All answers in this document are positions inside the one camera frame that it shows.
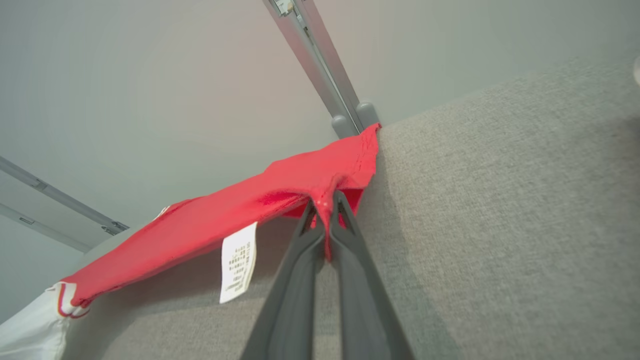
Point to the red shorts with white stripes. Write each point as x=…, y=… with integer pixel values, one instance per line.
x=225, y=220

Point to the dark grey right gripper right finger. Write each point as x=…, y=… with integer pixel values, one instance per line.
x=365, y=310

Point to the grey fabric sofa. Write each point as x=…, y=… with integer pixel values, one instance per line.
x=500, y=225

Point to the grey double partition post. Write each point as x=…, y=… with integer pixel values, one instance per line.
x=310, y=50

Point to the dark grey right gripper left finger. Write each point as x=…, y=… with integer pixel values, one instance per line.
x=290, y=310

